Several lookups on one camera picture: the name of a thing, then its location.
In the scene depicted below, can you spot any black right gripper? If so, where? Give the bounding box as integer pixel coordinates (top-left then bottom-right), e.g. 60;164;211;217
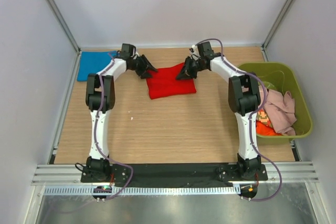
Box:
175;57;206;81

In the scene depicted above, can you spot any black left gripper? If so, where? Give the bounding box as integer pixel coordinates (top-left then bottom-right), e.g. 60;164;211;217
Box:
130;55;158;79

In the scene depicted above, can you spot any red t-shirt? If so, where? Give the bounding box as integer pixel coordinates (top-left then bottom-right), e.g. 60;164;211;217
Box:
146;63;196;100

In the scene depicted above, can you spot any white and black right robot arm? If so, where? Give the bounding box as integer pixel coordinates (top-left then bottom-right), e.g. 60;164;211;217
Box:
176;40;261;180

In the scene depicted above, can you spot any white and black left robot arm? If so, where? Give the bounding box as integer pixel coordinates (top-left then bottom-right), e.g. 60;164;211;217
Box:
81;43;157;182

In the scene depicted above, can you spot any folded blue t-shirt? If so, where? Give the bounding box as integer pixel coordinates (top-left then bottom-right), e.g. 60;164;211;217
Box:
77;51;117;82

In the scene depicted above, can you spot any white printed t-shirt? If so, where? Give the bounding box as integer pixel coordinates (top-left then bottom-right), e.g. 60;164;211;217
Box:
256;109;270;125

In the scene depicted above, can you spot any orange t-shirt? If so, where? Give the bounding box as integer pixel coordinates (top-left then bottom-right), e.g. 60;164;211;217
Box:
256;121;282;136

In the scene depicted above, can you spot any olive green plastic bin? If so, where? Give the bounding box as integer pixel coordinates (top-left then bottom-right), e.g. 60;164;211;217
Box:
239;62;312;144

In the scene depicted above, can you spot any pink t-shirt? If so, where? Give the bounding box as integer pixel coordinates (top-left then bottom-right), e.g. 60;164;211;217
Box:
262;89;297;136

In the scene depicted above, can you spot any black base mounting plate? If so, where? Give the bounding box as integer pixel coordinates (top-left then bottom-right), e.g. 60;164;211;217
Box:
80;163;268;188

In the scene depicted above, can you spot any white slotted cable duct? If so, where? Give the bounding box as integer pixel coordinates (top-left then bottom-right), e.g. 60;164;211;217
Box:
44;185;240;196

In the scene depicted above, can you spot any aluminium front rail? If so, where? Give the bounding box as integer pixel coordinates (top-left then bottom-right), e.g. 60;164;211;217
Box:
32;162;318;188

